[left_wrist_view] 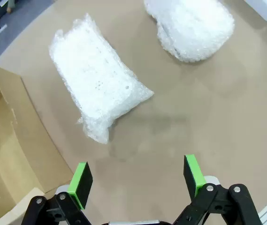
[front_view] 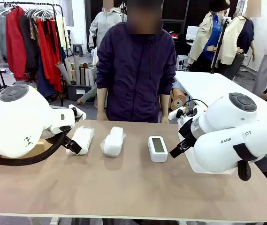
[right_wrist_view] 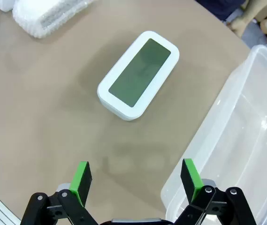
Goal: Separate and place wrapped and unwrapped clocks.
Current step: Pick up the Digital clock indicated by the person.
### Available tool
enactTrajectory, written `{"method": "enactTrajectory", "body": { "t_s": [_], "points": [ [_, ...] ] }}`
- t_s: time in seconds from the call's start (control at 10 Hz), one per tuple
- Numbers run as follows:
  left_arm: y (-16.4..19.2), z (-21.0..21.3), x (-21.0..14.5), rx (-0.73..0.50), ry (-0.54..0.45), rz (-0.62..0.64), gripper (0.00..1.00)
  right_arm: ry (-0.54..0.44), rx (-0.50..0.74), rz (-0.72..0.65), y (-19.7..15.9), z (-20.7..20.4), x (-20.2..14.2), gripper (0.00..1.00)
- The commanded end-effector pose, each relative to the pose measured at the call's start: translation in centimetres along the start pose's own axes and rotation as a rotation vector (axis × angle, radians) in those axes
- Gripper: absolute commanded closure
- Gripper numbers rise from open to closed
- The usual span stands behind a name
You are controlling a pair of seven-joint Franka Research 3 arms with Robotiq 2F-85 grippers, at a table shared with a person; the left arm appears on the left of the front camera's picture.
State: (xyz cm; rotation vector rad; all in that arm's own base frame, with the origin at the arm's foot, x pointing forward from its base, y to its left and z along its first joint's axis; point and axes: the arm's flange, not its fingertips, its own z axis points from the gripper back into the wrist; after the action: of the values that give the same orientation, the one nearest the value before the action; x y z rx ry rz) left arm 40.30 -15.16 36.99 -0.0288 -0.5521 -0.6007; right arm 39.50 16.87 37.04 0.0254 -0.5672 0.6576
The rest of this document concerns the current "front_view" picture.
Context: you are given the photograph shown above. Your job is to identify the black shelving unit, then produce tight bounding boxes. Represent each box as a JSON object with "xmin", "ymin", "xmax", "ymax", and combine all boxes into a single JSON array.
[{"xmin": 159, "ymin": 0, "xmax": 191, "ymax": 57}]

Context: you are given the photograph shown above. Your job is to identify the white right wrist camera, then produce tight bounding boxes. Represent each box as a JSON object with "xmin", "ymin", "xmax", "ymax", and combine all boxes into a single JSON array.
[{"xmin": 168, "ymin": 105, "xmax": 187, "ymax": 121}]

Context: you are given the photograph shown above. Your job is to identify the tall grey cardboard roll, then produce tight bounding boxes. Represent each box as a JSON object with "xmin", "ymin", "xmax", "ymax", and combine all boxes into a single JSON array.
[{"xmin": 74, "ymin": 55, "xmax": 81, "ymax": 86}]

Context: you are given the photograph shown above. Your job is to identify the person's left forearm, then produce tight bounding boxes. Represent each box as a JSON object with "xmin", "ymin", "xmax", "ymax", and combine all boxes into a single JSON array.
[{"xmin": 159, "ymin": 93, "xmax": 170, "ymax": 117}]

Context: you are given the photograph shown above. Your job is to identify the white monitor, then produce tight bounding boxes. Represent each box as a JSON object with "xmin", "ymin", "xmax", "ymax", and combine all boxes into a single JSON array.
[{"xmin": 185, "ymin": 25, "xmax": 201, "ymax": 41}]

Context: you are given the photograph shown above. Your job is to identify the black tripod pole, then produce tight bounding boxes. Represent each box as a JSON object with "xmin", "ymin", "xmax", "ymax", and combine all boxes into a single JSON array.
[{"xmin": 210, "ymin": 18, "xmax": 232, "ymax": 74}]

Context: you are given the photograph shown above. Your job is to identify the person in grey hoodie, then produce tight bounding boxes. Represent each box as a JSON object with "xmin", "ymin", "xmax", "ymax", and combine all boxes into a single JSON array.
[{"xmin": 88, "ymin": 6, "xmax": 128, "ymax": 50}]

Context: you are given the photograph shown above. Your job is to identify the mannequin beige vest navy top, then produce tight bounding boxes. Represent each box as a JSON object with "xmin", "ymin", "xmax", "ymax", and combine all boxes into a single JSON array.
[{"xmin": 218, "ymin": 4, "xmax": 256, "ymax": 80}]

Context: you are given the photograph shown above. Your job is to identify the black garment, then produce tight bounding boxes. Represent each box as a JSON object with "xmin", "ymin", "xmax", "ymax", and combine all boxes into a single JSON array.
[{"xmin": 19, "ymin": 14, "xmax": 40, "ymax": 74}]

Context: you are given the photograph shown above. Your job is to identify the white work table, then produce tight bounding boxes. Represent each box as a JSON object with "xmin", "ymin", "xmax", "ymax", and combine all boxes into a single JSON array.
[{"xmin": 174, "ymin": 70, "xmax": 267, "ymax": 123}]

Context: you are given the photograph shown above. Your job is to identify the white unwrapped digital clock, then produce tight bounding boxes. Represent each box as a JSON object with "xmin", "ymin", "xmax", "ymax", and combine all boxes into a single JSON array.
[{"xmin": 148, "ymin": 135, "xmax": 168, "ymax": 163}]

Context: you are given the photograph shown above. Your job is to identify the red jacket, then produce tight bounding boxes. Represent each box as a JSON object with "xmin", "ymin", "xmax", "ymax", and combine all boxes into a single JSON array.
[{"xmin": 5, "ymin": 6, "xmax": 29, "ymax": 81}]

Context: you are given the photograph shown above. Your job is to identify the red dress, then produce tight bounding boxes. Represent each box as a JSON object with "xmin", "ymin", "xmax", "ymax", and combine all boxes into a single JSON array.
[{"xmin": 35, "ymin": 18, "xmax": 63, "ymax": 93}]

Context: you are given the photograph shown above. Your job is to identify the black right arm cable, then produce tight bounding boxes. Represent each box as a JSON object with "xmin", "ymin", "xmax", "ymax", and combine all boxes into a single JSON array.
[{"xmin": 237, "ymin": 160, "xmax": 252, "ymax": 181}]

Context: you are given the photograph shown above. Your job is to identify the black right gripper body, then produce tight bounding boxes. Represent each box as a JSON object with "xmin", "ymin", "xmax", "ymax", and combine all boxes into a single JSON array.
[{"xmin": 178, "ymin": 117, "xmax": 198, "ymax": 144}]

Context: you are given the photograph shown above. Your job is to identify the cream garment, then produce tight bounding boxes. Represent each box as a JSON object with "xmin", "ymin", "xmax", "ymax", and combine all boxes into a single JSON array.
[{"xmin": 54, "ymin": 15, "xmax": 69, "ymax": 51}]

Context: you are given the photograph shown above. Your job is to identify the leaning grey cardboard roll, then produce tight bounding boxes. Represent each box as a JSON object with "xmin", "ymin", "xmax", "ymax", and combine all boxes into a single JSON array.
[{"xmin": 55, "ymin": 61, "xmax": 72, "ymax": 86}]

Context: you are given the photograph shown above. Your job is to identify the white computer case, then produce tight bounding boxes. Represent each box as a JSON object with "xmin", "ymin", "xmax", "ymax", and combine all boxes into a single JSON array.
[{"xmin": 176, "ymin": 54, "xmax": 190, "ymax": 71}]

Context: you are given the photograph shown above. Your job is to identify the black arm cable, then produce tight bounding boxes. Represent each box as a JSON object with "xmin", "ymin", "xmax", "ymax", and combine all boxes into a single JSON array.
[
  {"xmin": 237, "ymin": 160, "xmax": 252, "ymax": 181},
  {"xmin": 0, "ymin": 130, "xmax": 69, "ymax": 166}
]

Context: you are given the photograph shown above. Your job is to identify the navy garment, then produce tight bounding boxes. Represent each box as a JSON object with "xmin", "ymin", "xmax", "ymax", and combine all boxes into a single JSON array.
[{"xmin": 36, "ymin": 53, "xmax": 57, "ymax": 98}]

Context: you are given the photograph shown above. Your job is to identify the beige cardboard roll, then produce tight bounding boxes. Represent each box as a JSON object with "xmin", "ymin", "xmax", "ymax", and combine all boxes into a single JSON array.
[{"xmin": 64, "ymin": 58, "xmax": 74, "ymax": 83}]

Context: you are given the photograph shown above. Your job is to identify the person's right forearm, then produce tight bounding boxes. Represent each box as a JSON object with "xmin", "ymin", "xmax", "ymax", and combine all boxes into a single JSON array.
[{"xmin": 96, "ymin": 88, "xmax": 108, "ymax": 113}]

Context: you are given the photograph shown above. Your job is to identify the dark storage bin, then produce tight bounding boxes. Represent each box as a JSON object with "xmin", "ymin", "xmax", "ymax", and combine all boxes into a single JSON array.
[{"xmin": 66, "ymin": 83, "xmax": 97, "ymax": 101}]

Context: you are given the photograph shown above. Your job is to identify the grey plastic stool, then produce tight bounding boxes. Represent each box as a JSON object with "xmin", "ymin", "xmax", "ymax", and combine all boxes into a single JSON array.
[{"xmin": 72, "ymin": 43, "xmax": 84, "ymax": 58}]

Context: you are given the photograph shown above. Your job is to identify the black metal clothes rack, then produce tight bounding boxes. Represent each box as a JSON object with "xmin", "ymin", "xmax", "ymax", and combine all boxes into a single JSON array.
[{"xmin": 0, "ymin": 1, "xmax": 65, "ymax": 107}]

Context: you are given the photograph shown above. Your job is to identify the mannequin beige coat blue shirt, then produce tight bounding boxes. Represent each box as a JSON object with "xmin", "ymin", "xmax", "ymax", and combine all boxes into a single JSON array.
[{"xmin": 187, "ymin": 0, "xmax": 227, "ymax": 71}]

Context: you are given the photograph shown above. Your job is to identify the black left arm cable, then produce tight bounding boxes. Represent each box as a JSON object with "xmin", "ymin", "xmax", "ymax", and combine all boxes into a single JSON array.
[{"xmin": 0, "ymin": 130, "xmax": 69, "ymax": 166}]

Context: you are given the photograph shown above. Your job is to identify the brown cardboard box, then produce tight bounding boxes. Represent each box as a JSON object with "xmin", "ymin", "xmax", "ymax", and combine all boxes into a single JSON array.
[{"xmin": 29, "ymin": 138, "xmax": 54, "ymax": 156}]

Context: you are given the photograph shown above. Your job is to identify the bulky bubble-wrapped clock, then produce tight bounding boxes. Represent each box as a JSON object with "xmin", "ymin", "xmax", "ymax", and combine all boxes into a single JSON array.
[{"xmin": 99, "ymin": 126, "xmax": 126, "ymax": 158}]

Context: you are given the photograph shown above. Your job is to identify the clear plastic container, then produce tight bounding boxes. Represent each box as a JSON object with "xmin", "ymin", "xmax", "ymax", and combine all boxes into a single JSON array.
[{"xmin": 177, "ymin": 119, "xmax": 235, "ymax": 175}]

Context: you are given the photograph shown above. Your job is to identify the mannequin leg grey trousers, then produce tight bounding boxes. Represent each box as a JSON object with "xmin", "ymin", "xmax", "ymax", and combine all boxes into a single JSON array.
[{"xmin": 76, "ymin": 81, "xmax": 99, "ymax": 105}]

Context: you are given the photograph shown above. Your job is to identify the brown paper spool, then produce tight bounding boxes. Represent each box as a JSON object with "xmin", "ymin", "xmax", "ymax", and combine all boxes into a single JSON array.
[{"xmin": 170, "ymin": 88, "xmax": 188, "ymax": 110}]

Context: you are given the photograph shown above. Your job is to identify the person in navy jacket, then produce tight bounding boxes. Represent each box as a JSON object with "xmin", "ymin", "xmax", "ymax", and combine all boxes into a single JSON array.
[{"xmin": 96, "ymin": 0, "xmax": 177, "ymax": 123}]

